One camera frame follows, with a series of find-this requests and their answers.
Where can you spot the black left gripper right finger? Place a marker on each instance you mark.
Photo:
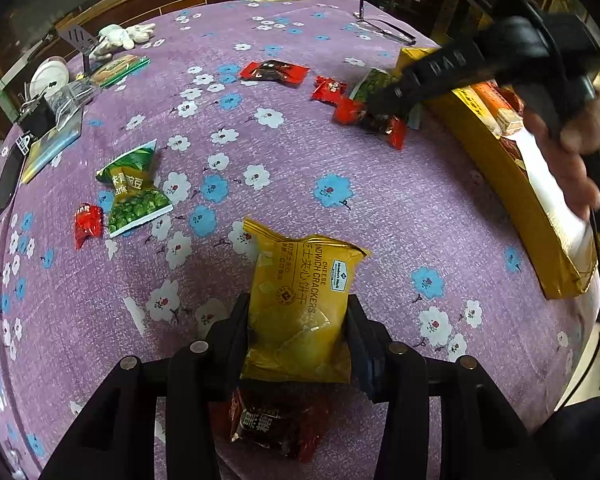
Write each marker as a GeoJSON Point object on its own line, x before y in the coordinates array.
{"type": "Point", "coordinates": [482, 435]}

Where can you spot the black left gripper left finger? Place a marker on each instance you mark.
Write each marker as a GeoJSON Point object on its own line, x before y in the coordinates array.
{"type": "Point", "coordinates": [113, 436]}

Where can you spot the orange soda cracker pack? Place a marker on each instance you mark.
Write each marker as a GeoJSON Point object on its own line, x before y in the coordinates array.
{"type": "Point", "coordinates": [491, 108]}

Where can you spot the red candy pack with dark centre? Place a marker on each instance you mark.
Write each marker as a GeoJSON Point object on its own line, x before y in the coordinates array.
{"type": "Point", "coordinates": [285, 419]}

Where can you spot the green white snack pack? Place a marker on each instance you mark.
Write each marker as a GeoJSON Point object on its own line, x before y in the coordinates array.
{"type": "Point", "coordinates": [376, 80]}

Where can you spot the red black candy pack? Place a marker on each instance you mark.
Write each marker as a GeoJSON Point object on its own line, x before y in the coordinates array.
{"type": "Point", "coordinates": [273, 70]}
{"type": "Point", "coordinates": [390, 128]}

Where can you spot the yellow cheese sandwich cracker bag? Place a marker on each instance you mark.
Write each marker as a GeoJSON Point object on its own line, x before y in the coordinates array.
{"type": "Point", "coordinates": [298, 301]}

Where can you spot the small red candy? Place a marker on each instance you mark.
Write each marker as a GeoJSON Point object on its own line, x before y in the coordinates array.
{"type": "Point", "coordinates": [328, 90]}
{"type": "Point", "coordinates": [87, 223]}

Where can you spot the green pea snack bag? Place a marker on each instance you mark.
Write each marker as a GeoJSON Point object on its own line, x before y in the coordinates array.
{"type": "Point", "coordinates": [136, 198]}

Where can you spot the right hand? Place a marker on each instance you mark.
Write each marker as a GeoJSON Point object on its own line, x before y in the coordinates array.
{"type": "Point", "coordinates": [564, 157]}

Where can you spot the yellow cardboard tray box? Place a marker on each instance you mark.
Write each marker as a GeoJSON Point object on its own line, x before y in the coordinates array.
{"type": "Point", "coordinates": [559, 244]}

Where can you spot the purple floral tablecloth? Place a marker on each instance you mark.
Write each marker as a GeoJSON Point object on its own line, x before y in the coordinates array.
{"type": "Point", "coordinates": [446, 272]}

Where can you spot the black phone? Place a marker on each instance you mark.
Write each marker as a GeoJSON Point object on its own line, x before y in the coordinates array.
{"type": "Point", "coordinates": [12, 168]}

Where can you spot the blue yellow booklet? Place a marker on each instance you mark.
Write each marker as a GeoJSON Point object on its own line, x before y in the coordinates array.
{"type": "Point", "coordinates": [43, 151]}

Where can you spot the green booklet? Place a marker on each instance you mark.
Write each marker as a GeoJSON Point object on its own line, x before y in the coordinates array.
{"type": "Point", "coordinates": [115, 70]}

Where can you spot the white cup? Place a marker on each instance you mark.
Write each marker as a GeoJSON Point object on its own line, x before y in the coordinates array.
{"type": "Point", "coordinates": [51, 76]}

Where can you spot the black spatula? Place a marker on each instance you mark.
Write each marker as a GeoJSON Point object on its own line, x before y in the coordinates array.
{"type": "Point", "coordinates": [81, 40]}

